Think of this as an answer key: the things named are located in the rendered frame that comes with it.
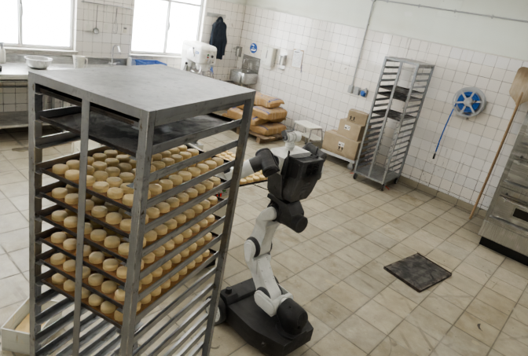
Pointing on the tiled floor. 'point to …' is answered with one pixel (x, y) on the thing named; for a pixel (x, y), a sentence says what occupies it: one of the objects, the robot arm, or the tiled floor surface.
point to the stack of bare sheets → (418, 272)
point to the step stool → (310, 131)
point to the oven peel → (518, 90)
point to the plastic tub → (15, 336)
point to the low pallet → (265, 137)
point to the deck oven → (510, 205)
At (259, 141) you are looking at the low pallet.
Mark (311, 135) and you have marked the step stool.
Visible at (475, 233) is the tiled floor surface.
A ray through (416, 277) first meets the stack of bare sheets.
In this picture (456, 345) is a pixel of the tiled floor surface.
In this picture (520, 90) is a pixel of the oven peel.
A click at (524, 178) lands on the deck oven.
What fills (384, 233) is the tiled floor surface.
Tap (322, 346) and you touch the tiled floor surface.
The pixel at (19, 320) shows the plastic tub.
